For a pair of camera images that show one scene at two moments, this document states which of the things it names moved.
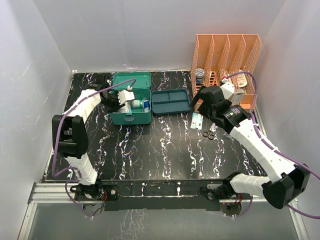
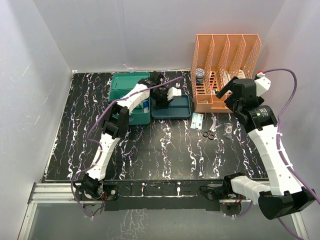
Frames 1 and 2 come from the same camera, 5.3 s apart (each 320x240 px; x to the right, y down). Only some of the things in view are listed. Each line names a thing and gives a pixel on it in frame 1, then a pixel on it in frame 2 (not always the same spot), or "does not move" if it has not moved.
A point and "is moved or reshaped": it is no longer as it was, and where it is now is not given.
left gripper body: [112, 102] → [161, 99]
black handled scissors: [206, 133] does not move
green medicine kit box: [138, 102] does not move
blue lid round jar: [200, 73] does not move
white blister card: [242, 80] does not move
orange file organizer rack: [232, 58] does not move
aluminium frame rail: [40, 193] does not move
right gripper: [194, 101] → [229, 87]
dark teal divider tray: [167, 101] is moved or reshaped
